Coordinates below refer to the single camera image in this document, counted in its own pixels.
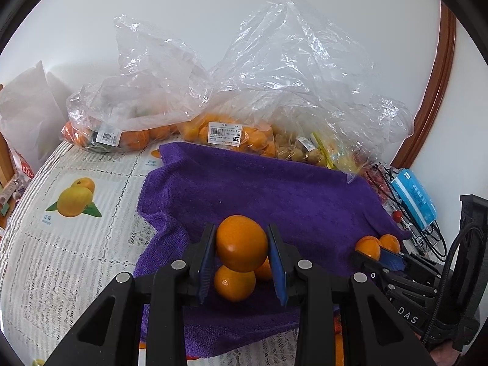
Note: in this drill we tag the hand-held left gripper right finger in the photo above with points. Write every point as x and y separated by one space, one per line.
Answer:
276 267

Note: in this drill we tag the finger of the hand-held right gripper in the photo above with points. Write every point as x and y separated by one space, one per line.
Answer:
392 258
375 265

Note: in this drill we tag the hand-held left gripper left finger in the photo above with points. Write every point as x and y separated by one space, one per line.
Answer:
206 267

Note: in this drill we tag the mandarin orange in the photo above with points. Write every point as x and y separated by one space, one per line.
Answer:
242 244
264 270
233 284
390 242
368 247

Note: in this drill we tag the pile of red fruits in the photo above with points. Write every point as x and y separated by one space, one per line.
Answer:
377 183

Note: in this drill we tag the person's right hand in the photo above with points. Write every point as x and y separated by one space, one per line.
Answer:
438 353

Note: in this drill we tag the red cherry tomato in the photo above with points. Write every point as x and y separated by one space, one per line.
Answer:
397 214

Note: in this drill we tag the blue paper box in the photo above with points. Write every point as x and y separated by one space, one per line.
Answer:
413 198

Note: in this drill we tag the purple towel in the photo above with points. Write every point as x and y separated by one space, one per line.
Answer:
267 190

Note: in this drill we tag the clear bag of golden berries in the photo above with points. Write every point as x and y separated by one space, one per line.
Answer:
301 152

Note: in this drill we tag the fruit print tablecloth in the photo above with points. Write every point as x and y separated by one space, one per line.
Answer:
76 244

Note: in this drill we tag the clear bag of kumquats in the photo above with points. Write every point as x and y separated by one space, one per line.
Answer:
228 133

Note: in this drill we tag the clear bag of mandarins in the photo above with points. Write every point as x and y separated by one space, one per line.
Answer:
125 122

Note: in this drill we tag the red white packet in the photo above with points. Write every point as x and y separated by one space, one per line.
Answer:
24 167

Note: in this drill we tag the white plastic bag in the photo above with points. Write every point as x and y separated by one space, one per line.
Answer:
26 103

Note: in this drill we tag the brown wooden door frame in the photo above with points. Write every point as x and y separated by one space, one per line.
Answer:
430 84

